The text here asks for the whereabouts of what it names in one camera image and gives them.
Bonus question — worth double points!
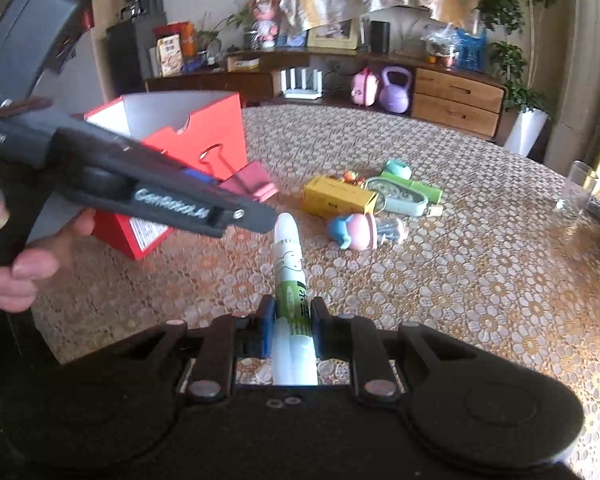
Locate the green white glue tube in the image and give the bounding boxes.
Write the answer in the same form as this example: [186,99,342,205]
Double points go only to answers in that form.
[271,212,318,386]

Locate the red binder clip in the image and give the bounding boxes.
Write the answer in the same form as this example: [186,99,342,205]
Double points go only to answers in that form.
[198,143,278,203]

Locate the green cylinder battery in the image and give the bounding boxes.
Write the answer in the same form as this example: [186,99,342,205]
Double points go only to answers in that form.
[380,171,443,205]

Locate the person's left hand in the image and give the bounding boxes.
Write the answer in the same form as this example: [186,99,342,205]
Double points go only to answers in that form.
[0,193,95,313]

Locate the red cardboard box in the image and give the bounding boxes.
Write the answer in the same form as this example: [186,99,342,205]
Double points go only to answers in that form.
[82,90,251,261]

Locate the black mini fridge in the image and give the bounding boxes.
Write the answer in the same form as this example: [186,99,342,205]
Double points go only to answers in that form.
[106,13,166,96]

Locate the pink blue whale toy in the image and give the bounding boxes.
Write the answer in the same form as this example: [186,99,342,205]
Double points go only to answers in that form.
[327,214,378,252]

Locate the black coffee machine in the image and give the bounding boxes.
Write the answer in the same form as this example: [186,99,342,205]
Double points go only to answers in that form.
[120,0,164,21]

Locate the yellow snack box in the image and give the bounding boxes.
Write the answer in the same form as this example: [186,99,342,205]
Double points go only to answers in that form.
[157,35,183,77]

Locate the lace patterned tablecloth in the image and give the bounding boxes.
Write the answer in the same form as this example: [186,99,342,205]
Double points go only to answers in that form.
[33,105,600,479]

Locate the yellow small box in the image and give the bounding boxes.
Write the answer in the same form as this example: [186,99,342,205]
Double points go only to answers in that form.
[301,176,377,219]

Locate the white wifi router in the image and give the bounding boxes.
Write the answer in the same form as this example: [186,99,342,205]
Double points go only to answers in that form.
[279,67,323,101]

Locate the mint green tape dispenser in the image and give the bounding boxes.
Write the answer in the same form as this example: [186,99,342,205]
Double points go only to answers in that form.
[363,177,429,218]

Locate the orange small toy figure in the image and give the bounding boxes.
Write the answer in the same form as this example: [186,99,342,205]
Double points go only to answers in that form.
[341,170,365,186]

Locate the teal small round toy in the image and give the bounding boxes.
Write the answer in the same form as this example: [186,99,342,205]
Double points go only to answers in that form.
[382,158,412,180]

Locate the pink doll figurine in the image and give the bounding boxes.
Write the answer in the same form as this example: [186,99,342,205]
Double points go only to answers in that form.
[251,0,279,49]

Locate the pink small suitcase toy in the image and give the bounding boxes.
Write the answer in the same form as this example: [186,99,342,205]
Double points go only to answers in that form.
[351,67,379,107]

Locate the white framed picture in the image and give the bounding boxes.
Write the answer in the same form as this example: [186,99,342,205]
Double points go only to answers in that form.
[306,18,360,50]

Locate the purple kettlebell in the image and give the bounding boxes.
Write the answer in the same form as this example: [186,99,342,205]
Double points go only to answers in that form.
[379,66,413,114]

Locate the black cylindrical speaker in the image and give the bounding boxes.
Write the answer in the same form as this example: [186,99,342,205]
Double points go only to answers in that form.
[370,21,390,54]

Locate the wooden tv sideboard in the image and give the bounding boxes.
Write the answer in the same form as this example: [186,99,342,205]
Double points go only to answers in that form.
[145,48,505,140]

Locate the clear drinking glass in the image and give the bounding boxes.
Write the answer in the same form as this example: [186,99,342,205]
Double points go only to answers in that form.
[554,160,598,220]

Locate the white planter pot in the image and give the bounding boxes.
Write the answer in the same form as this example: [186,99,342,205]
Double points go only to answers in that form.
[503,110,548,157]

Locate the clear plastic bag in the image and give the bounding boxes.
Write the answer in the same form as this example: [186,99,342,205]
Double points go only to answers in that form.
[420,24,460,68]

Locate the green leafy tree plant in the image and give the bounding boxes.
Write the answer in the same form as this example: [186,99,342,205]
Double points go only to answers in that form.
[477,0,559,113]

